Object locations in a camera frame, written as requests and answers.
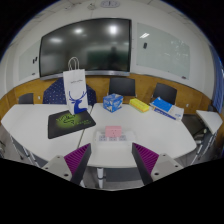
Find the blue and white tissue box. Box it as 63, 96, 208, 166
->
102, 93, 124, 113

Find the black chair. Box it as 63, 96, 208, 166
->
108, 77, 137, 98
18, 92, 35, 105
152, 82, 178, 105

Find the white power strip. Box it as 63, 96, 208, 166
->
94, 129, 137, 144

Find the white paper bag blue deer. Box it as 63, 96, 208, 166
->
62, 56, 89, 115

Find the white side table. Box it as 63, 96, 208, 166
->
195, 109, 224, 135

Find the large glass whiteboard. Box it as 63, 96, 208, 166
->
134, 22, 192, 81

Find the blue window blind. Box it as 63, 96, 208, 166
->
209, 44, 224, 114

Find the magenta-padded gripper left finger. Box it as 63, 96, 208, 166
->
41, 143, 92, 186

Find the white box with blue band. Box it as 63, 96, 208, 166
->
149, 101, 185, 122

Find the black mouse pad green print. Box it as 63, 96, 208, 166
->
47, 109, 97, 140

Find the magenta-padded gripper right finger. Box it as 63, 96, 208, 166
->
131, 142, 185, 186

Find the pink charger block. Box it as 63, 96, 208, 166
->
104, 125, 123, 138

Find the round ceiling device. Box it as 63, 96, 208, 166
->
99, 0, 121, 9

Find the yellow flat box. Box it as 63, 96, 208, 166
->
129, 97, 151, 113

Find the small glass whiteboard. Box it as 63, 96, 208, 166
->
18, 41, 42, 82

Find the large dark wall screen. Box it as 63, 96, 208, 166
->
38, 18, 133, 81

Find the blue dotted chair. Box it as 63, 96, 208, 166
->
42, 78, 98, 107

